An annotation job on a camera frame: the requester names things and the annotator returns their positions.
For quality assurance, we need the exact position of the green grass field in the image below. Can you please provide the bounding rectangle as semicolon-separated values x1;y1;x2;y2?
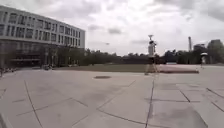
54;63;148;74

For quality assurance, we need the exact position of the row of trees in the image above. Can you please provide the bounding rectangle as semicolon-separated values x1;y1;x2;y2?
79;39;224;66

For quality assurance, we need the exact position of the dark manhole cover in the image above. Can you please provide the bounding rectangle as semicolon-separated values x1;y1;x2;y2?
93;75;112;80

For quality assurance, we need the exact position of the grey concrete slab pavement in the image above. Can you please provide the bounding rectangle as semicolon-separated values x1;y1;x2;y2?
0;64;224;128

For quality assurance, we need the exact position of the pole with instruments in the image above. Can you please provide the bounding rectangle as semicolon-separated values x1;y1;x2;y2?
144;34;160;76

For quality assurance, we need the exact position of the low reddish bed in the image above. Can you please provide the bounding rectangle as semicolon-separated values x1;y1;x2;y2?
159;68;200;75

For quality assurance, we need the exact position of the tall chimney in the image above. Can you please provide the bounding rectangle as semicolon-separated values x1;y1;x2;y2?
187;36;193;53

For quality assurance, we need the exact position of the long pale building with windows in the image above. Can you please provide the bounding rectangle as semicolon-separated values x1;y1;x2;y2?
0;4;86;69

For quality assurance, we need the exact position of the white-topped post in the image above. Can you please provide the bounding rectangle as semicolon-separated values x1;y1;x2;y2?
200;52;209;69

